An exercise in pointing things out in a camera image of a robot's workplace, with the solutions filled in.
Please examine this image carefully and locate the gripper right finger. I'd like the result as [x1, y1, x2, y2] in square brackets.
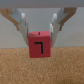
[48, 7, 78, 48]

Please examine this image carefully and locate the pink block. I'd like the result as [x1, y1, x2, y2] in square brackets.
[27, 30, 53, 59]

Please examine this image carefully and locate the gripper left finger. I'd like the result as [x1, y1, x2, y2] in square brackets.
[0, 8, 32, 48]

